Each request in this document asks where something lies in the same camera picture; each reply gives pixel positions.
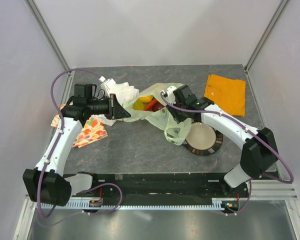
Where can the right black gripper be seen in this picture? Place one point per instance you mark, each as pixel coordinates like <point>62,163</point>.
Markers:
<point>178,118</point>

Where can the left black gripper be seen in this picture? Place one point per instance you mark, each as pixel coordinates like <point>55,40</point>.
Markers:
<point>115,110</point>

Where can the aluminium frame post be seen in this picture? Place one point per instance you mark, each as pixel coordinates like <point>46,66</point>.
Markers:
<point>36,13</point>
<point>266,33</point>

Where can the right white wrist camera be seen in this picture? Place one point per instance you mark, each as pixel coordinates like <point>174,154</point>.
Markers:
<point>168,94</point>

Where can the left aluminium frame post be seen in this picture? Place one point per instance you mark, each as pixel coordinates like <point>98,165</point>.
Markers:
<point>36,13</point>

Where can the orange floral cloth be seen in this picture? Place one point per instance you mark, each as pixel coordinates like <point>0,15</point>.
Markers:
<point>93,131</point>

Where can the aluminium front rail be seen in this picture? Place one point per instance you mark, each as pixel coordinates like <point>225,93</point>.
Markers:
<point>258,187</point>

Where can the yellow fake fruit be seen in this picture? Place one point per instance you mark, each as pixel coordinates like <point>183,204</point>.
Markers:
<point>141,103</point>

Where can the white crumpled cloth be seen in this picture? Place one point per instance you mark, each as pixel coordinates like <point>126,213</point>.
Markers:
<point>124,93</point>

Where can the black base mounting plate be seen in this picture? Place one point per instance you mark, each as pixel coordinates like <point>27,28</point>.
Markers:
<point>205,185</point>

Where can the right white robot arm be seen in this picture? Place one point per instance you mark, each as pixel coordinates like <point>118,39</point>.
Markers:
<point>258,146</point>

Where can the right aluminium frame post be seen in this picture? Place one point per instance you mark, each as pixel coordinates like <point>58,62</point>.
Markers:
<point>266,33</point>

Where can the dark red fake apple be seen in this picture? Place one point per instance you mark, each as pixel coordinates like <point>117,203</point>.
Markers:
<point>157,107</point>

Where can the orange folded cloth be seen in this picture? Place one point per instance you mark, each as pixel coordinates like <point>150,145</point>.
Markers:
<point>228,94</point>

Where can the orange red fake fruit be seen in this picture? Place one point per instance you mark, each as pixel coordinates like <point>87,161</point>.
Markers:
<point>150,105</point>

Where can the grey slotted cable duct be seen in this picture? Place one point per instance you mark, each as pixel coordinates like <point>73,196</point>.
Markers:
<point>85,204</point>

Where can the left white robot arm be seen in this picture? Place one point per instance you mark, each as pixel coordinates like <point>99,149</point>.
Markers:
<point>45,183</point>

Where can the dark rimmed ceramic plate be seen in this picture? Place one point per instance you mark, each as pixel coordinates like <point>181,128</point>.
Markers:
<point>203,140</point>

